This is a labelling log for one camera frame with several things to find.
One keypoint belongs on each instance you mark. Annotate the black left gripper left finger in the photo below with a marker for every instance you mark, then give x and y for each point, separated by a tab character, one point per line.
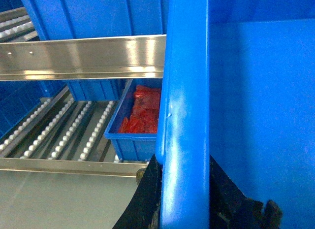
143	210

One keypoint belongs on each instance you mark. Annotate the large blue plastic crate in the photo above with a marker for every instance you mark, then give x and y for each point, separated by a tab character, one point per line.
239	87

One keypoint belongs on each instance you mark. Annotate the stainless steel roller shelf rack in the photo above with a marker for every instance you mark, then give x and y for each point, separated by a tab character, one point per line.
63	134

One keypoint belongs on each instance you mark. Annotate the blue crate on upper shelf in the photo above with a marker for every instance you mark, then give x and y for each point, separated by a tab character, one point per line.
75	19

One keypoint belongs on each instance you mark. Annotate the red packaged parts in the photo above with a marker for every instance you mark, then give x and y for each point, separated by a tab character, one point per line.
145	112

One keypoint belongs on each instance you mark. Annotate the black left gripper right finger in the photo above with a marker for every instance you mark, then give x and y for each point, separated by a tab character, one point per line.
231	209

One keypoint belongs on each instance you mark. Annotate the small blue bin red parts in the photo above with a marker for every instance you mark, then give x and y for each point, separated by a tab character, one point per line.
131	146

